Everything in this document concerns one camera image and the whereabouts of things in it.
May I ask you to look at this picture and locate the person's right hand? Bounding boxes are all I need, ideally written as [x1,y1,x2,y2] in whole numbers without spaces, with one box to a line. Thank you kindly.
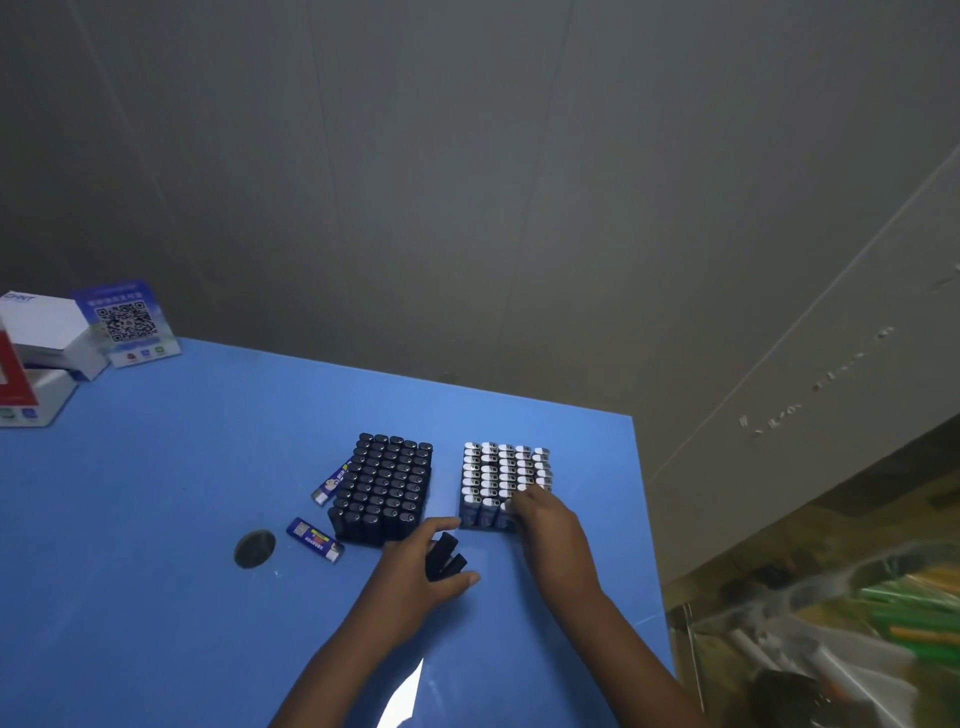
[508,483,607,614]

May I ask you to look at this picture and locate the person's left hand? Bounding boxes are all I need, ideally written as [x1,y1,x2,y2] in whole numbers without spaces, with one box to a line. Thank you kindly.
[358,515,483,648]

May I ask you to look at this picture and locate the black grid tray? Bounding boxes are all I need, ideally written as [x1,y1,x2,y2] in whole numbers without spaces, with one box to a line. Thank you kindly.
[458,441,555,532]
[327,432,435,547]

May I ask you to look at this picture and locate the row of blue lighters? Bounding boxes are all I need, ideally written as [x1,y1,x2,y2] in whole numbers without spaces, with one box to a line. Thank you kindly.
[460,441,555,528]

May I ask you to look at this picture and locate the row of black lighters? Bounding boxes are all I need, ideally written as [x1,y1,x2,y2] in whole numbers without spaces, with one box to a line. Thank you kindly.
[329,432,435,543]

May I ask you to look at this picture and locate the person's left forearm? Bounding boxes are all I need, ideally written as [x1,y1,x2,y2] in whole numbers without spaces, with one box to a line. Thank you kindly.
[269,607,410,728]

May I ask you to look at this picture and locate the person's right forearm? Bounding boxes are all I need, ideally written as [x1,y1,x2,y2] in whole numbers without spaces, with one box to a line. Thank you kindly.
[573,588,710,728]

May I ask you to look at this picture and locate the dark round disc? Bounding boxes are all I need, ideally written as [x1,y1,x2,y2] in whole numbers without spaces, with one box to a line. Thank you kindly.
[233,529,278,570]

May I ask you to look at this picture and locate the crumpled clear plastic bags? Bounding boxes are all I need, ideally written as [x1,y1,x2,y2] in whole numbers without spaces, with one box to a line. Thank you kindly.
[674,539,960,728]

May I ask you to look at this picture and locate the blue code sign stand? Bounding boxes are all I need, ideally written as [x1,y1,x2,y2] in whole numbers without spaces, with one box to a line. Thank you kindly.
[71,280,183,370]

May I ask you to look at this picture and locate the red code sign stand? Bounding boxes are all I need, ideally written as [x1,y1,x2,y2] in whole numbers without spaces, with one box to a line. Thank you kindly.
[0,318,80,429]

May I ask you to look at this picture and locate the white cardboard box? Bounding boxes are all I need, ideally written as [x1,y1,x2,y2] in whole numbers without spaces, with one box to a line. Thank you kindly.
[0,290,110,382]

